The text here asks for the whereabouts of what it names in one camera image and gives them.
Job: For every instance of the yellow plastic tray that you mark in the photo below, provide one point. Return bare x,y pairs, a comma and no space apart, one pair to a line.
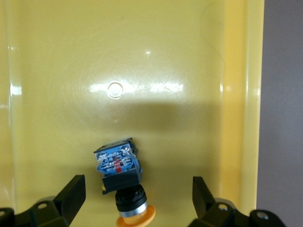
118,59

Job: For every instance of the yellow push button switch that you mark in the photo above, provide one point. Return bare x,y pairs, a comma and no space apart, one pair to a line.
118,165

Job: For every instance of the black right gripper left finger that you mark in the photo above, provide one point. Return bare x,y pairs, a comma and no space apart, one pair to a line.
59,208

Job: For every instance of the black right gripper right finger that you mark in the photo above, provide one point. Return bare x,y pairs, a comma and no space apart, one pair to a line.
213,212

